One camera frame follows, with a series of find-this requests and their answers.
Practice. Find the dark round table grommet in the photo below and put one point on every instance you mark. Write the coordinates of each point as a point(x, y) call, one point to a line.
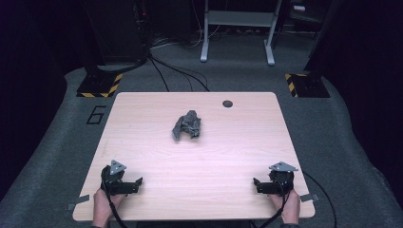
point(227, 104)

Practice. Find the small white box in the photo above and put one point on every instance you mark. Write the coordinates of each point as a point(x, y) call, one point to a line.
point(299, 8)

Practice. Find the person's left hand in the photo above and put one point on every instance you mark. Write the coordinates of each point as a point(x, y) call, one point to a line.
point(103, 205)

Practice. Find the black cabinet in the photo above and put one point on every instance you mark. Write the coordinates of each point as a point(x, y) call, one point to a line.
point(117, 28)

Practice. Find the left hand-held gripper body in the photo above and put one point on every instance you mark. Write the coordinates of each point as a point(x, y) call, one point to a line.
point(114, 183)

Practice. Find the grey cloth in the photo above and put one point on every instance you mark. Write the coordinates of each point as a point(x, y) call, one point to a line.
point(187, 126)

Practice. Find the white metal desk frame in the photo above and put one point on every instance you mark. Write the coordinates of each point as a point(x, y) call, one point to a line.
point(239, 18)

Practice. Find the grey tape strip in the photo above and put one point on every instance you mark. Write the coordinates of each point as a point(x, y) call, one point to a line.
point(309, 198)
point(79, 200)

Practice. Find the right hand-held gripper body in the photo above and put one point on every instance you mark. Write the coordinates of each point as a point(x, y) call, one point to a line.
point(281, 182)

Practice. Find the black stand with striped base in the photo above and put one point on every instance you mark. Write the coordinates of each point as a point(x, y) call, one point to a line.
point(309, 85)
point(99, 85)

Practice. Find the person's right hand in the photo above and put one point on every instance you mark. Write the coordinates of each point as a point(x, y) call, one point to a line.
point(290, 207)

